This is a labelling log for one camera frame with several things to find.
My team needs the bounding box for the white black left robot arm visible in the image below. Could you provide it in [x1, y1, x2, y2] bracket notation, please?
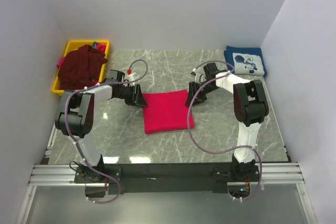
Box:
[55, 69, 148, 183]

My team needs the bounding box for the aluminium frame rail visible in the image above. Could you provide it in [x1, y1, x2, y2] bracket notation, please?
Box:
[28, 163, 305, 186]

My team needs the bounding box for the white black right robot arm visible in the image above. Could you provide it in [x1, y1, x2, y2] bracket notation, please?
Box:
[185, 60, 269, 182]

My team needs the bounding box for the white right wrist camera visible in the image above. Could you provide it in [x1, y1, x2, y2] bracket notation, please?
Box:
[191, 68, 201, 82]

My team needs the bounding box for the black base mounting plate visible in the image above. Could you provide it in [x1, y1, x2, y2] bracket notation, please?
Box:
[74, 162, 260, 195]

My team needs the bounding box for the bright red t-shirt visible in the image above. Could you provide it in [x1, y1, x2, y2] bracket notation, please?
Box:
[143, 90, 188, 134]

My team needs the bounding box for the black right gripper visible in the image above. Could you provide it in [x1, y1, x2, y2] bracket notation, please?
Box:
[185, 82, 218, 108]

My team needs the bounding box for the dark maroon t-shirt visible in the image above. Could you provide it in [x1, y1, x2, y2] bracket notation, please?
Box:
[58, 45, 108, 90]

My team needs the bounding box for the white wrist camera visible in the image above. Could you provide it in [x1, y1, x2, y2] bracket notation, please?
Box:
[124, 72, 141, 86]
[191, 68, 201, 82]

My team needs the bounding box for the folded blue printed t-shirt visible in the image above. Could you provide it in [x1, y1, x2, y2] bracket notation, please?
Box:
[224, 46, 267, 77]

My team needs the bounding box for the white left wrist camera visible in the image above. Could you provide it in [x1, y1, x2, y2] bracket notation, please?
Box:
[124, 72, 141, 86]

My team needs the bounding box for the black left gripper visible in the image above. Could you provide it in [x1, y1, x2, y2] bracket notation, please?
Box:
[116, 84, 148, 107]

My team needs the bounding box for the pink garment in bin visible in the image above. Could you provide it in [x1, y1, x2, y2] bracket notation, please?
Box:
[56, 57, 66, 68]

